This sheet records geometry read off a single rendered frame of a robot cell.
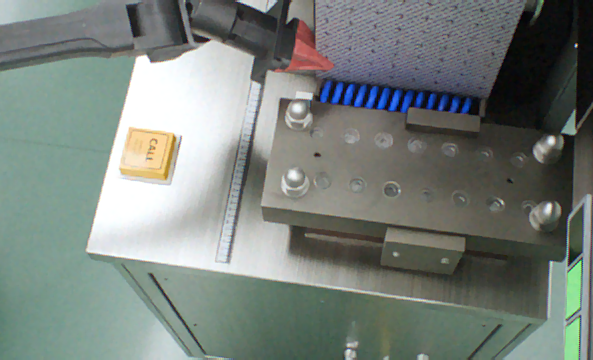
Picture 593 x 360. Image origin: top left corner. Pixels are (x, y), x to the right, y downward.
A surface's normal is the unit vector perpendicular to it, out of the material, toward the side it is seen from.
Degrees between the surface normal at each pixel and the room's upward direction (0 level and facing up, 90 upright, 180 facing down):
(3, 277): 0
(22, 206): 0
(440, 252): 90
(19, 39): 29
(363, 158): 0
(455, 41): 90
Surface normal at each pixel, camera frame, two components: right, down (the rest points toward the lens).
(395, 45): -0.15, 0.92
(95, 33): 0.35, -0.04
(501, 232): -0.03, -0.39
